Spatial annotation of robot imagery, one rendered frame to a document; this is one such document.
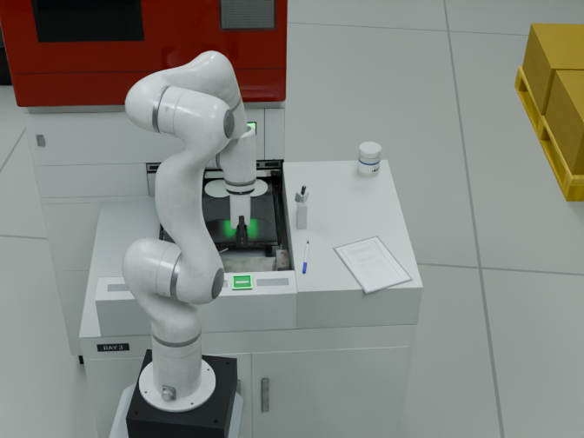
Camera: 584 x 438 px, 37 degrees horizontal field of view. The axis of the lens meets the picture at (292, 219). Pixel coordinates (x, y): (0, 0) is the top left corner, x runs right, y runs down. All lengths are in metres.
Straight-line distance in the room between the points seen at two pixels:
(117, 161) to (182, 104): 1.16
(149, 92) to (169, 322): 0.55
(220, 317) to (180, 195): 0.69
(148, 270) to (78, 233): 1.16
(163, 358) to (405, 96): 3.40
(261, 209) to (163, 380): 0.83
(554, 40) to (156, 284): 3.55
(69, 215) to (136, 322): 0.69
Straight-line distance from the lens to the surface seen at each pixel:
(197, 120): 1.73
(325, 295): 2.41
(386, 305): 2.47
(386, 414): 2.82
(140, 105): 1.77
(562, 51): 4.99
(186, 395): 2.19
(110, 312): 2.44
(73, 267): 3.19
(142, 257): 1.95
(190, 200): 1.84
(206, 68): 1.84
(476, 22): 6.21
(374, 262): 2.49
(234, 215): 2.23
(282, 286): 2.41
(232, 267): 2.59
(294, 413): 2.76
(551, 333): 3.81
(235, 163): 2.18
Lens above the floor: 2.60
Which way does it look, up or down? 38 degrees down
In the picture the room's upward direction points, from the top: 1 degrees clockwise
